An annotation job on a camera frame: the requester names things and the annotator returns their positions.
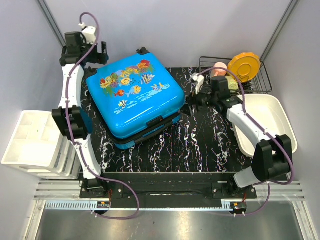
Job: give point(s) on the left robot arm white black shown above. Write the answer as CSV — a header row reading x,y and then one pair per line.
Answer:
x,y
70,118

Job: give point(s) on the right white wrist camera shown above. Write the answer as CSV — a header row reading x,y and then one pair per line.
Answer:
x,y
198,81

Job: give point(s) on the orange round plate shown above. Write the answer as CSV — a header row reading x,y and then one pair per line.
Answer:
x,y
245,66

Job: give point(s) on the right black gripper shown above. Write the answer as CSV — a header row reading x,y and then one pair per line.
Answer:
x,y
193,101

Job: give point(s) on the white drawer organizer box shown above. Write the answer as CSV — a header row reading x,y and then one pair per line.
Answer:
x,y
38,148

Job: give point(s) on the aluminium rail frame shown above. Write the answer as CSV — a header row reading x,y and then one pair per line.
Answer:
x,y
65,195

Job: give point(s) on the light green cup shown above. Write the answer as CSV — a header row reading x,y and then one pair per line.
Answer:
x,y
233,85

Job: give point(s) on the black wire dish rack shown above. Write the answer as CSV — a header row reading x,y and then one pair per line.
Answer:
x,y
260,84

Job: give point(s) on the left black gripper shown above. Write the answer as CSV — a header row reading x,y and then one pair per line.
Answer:
x,y
100,58

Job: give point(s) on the pink plastic cup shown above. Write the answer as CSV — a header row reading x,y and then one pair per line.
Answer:
x,y
219,69

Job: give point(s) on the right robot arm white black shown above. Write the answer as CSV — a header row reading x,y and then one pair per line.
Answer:
x,y
272,152

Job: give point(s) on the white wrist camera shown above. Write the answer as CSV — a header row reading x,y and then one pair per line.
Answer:
x,y
89,33
198,81

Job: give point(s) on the blue cartoon fish suitcase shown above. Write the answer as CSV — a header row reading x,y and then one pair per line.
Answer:
x,y
136,98

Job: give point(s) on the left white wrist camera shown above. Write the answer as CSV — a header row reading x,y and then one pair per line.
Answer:
x,y
89,33

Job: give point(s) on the black marbled table mat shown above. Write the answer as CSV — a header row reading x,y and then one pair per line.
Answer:
x,y
203,143

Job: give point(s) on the white rectangular plastic basin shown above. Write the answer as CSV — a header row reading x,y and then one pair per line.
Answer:
x,y
269,113

